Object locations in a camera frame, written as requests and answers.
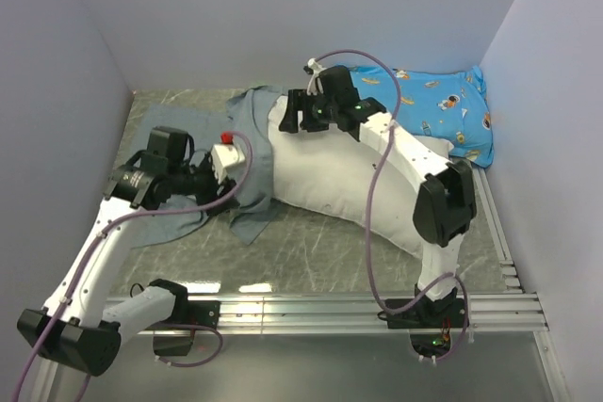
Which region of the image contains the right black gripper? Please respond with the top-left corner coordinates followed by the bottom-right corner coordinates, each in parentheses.
top-left (278, 90), bottom-right (338, 135)

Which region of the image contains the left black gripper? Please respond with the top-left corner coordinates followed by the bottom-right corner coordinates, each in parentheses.
top-left (170, 152), bottom-right (241, 216)

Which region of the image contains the grey-blue pillowcase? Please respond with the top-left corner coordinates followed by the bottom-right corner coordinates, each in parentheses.
top-left (104, 87), bottom-right (285, 247)

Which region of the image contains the white pillow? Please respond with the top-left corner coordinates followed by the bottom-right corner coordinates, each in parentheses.
top-left (266, 95), bottom-right (456, 262)

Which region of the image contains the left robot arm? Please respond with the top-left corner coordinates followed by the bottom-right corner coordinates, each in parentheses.
top-left (17, 126), bottom-right (253, 377)

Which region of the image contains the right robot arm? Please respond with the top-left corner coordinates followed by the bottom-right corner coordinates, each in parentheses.
top-left (269, 59), bottom-right (477, 327)

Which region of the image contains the blue cartoon print pillow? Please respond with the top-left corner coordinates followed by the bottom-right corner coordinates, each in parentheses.
top-left (350, 66), bottom-right (495, 168)

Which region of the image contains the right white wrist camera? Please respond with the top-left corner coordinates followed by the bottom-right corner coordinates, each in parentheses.
top-left (303, 58), bottom-right (325, 95)

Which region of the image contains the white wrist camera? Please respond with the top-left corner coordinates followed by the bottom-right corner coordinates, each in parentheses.
top-left (303, 58), bottom-right (325, 95)
top-left (210, 131), bottom-right (246, 184)

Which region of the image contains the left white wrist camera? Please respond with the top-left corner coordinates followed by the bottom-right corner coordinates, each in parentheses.
top-left (210, 131), bottom-right (246, 184)

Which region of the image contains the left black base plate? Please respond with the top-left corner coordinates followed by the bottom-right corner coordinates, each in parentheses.
top-left (144, 299), bottom-right (223, 361)

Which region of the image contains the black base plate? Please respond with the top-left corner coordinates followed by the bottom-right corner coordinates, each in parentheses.
top-left (376, 297), bottom-right (467, 360)
top-left (144, 299), bottom-right (223, 361)

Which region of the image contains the right side aluminium rail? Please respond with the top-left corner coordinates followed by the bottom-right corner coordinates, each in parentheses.
top-left (472, 166), bottom-right (525, 294)

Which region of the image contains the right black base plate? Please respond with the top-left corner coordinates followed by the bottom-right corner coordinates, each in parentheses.
top-left (376, 297), bottom-right (467, 360)

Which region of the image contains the aluminium mounting rail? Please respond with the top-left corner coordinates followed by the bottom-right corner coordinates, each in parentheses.
top-left (54, 292), bottom-right (550, 338)

